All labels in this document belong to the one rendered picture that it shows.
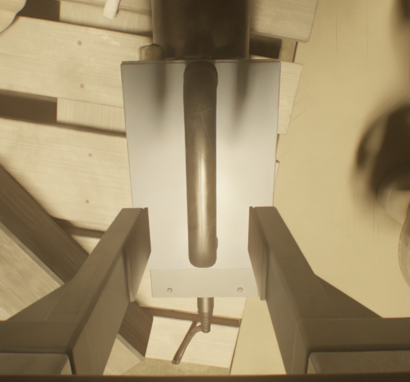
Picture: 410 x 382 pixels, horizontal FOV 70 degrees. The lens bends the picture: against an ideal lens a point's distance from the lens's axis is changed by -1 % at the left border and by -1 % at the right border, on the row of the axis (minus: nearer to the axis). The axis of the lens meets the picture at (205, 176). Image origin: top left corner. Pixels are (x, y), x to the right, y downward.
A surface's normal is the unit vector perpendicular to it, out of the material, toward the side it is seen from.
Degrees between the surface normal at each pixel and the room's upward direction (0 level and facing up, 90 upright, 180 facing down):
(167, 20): 36
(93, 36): 0
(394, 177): 90
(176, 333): 0
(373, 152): 0
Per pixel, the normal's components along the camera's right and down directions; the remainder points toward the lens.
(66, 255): 0.79, -0.59
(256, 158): 0.00, 0.29
